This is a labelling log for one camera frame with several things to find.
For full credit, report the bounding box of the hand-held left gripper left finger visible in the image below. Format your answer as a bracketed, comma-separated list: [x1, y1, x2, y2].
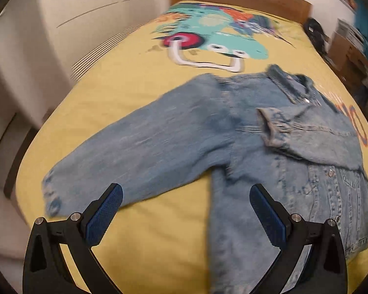
[22, 183, 124, 294]

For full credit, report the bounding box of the yellow printed blanket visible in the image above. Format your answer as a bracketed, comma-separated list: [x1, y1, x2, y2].
[14, 0, 368, 294]

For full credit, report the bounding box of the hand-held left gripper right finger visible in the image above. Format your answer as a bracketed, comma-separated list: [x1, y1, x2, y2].
[249, 184, 348, 294]

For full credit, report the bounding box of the white printer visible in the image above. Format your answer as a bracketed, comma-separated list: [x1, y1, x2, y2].
[336, 18, 367, 52]

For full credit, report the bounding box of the wooden cabinet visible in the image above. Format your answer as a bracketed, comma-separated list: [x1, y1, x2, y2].
[328, 32, 368, 91]

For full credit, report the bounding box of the white wardrobe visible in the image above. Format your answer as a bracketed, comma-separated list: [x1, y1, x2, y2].
[0, 0, 172, 129]

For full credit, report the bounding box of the blue denim jacket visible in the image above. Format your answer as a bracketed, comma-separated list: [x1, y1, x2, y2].
[41, 64, 368, 294]

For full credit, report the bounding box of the black backpack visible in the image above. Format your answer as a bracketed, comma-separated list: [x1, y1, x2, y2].
[303, 17, 330, 54]

